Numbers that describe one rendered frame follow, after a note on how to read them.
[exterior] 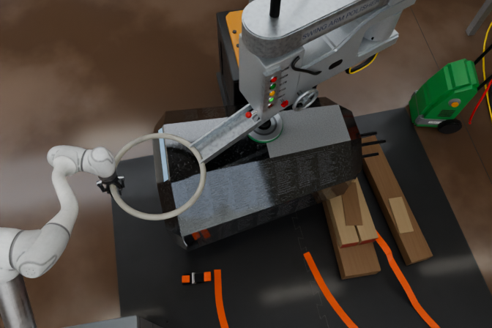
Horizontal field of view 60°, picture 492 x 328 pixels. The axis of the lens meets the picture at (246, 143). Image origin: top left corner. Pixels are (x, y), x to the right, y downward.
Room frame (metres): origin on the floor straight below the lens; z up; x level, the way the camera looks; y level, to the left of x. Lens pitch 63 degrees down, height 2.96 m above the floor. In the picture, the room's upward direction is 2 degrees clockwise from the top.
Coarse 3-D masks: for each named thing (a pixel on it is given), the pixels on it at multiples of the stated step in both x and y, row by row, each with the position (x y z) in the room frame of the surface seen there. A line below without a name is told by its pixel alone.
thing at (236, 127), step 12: (228, 120) 1.14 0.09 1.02; (240, 120) 1.16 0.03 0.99; (252, 120) 1.15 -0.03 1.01; (264, 120) 1.13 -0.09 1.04; (216, 132) 1.10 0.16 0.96; (228, 132) 1.10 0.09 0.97; (240, 132) 1.09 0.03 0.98; (192, 144) 1.02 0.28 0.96; (204, 144) 1.04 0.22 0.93; (216, 144) 1.03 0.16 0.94; (228, 144) 1.01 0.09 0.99; (204, 156) 0.97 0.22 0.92; (216, 156) 0.97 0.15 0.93
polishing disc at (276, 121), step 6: (276, 114) 1.27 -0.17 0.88; (270, 120) 1.23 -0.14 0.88; (276, 120) 1.23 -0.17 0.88; (276, 126) 1.19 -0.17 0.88; (282, 126) 1.19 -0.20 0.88; (252, 132) 1.15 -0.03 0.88; (258, 132) 1.15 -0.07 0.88; (264, 132) 1.15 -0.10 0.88; (270, 132) 1.15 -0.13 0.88; (276, 132) 1.15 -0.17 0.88; (258, 138) 1.11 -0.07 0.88; (264, 138) 1.11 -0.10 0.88; (270, 138) 1.11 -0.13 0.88
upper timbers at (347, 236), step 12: (360, 192) 1.06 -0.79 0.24; (336, 204) 0.97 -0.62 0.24; (360, 204) 0.97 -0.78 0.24; (336, 216) 0.88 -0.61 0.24; (336, 228) 0.81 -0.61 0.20; (348, 228) 0.80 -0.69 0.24; (360, 228) 0.80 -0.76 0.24; (372, 228) 0.81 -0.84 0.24; (348, 240) 0.73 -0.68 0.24; (360, 240) 0.73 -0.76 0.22; (372, 240) 0.74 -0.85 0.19
